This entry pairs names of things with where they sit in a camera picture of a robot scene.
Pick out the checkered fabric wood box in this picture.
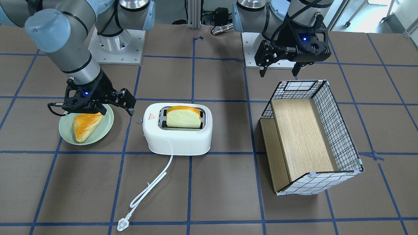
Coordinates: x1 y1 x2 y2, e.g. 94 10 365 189
259 80 364 196

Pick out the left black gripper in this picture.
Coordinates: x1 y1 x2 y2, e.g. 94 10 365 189
255 19 331 77

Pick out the green plate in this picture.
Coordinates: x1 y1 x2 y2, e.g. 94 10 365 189
58 104 114 145

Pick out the toast slice in toaster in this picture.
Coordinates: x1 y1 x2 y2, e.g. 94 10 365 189
166 106 201 129

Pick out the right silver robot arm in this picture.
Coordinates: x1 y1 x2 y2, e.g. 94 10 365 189
1 0 155 116

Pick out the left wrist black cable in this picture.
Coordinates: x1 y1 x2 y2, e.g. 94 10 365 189
270 0 319 49

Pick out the white toaster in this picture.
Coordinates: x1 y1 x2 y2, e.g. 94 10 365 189
142 103 213 156

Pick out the triangular orange bread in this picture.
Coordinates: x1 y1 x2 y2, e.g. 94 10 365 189
73 113 103 143

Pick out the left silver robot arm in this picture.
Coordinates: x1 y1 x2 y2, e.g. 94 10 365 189
233 0 333 77

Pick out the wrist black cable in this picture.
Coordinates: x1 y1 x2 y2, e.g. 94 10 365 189
48 102 67 117
270 0 319 49

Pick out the black power adapter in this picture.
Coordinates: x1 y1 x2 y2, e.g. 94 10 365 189
214 7 229 26

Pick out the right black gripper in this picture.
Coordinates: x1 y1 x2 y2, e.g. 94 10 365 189
62 70 136 116

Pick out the white toaster power cord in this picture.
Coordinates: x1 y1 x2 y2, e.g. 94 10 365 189
117 153 173 231

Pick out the aluminium frame post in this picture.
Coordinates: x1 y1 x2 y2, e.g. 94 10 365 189
186 0 202 30

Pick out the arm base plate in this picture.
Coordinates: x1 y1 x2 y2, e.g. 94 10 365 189
88 28 147 65
241 32 306 70

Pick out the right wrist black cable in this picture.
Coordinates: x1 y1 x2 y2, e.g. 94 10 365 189
48 102 67 117

